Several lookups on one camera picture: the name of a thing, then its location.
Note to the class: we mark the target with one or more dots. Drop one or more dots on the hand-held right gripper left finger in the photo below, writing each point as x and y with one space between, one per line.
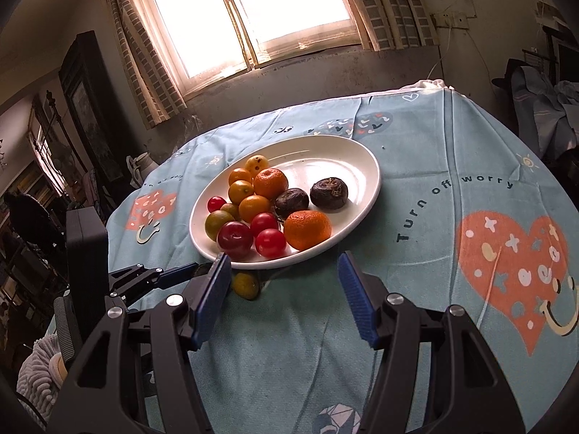
210 300

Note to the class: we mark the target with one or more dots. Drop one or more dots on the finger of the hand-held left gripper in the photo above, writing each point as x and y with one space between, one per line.
181 273
135 302

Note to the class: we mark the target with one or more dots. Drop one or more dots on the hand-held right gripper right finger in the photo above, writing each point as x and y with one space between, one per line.
357 303

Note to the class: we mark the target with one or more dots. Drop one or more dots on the small yellow citrus fruit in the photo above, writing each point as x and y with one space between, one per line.
245 285
256 162

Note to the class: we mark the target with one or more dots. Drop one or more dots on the dark red plum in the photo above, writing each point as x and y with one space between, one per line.
235 239

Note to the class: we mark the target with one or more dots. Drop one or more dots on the red cherry tomato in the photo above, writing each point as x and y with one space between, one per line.
264 224
216 203
270 242

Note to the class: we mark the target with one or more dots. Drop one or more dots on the tiny tan citrus fruit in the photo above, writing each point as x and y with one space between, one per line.
230 210

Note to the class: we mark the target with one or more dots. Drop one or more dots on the large orange mandarin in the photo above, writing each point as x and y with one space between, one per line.
307 229
270 183

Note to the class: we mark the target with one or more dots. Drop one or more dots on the small orange citrus fruit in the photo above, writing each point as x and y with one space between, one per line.
240 191
254 208
239 175

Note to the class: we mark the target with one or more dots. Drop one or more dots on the white oval plate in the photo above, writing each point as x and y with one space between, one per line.
337 158

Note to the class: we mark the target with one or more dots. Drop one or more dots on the person's left hand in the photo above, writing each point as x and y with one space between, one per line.
59 366

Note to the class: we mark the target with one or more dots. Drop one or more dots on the light blue printed tablecloth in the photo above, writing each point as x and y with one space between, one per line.
407 289

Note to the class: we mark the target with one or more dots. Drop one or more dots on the white jug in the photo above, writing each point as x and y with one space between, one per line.
144 167

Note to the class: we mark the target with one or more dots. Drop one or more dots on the dark framed picture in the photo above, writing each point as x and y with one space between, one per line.
88 108

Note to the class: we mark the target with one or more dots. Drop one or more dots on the checked curtain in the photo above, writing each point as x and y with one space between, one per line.
140 63
389 9

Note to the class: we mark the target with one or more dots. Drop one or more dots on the bright window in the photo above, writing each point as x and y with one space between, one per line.
244 13

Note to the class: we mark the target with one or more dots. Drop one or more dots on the pile of grey clothes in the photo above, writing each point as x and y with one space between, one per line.
543 108

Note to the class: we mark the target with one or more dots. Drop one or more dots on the wall socket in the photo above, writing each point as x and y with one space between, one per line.
450 20

